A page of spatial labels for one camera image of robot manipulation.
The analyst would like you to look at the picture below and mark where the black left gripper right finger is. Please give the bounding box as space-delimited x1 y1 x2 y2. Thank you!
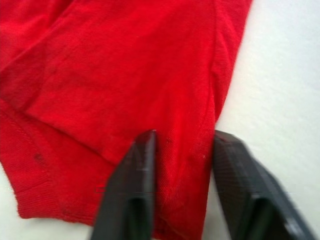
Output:
212 129 318 240

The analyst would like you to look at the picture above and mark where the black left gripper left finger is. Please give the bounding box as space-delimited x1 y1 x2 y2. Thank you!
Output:
90 129 158 240

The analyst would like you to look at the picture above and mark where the red t-shirt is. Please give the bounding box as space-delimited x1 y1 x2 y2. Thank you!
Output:
0 0 254 240

